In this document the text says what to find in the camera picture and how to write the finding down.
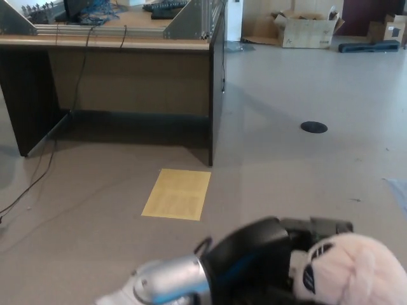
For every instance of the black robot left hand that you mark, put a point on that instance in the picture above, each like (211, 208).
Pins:
(254, 254)

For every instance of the pink plush dumpling with sunglasses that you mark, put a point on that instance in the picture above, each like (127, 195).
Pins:
(356, 270)

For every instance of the yellow paper sheet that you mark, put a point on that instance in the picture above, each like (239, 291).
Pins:
(176, 193)

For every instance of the black round floor cover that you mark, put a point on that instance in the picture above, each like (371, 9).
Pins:
(314, 127)

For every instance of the clear plastic sheet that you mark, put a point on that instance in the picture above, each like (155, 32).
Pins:
(400, 193)

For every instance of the crumpled clear plastic bag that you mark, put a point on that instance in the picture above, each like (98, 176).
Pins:
(238, 46)

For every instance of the wooden desk with dark panels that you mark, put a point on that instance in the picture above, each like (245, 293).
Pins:
(127, 79)

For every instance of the flat cardboard sheet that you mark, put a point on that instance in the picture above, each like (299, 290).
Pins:
(261, 31)

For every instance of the large open cardboard box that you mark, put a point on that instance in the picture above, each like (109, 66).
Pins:
(306, 33)

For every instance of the black keyboard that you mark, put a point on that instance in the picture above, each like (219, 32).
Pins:
(163, 14)
(165, 5)

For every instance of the small cardboard box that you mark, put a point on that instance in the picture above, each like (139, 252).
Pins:
(388, 30)

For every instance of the dark maroon door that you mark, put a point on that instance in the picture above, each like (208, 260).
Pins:
(365, 16)

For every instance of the black monitor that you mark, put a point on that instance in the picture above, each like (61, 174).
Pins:
(73, 8)

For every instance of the aluminium profile frame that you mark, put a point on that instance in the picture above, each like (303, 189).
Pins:
(179, 27)

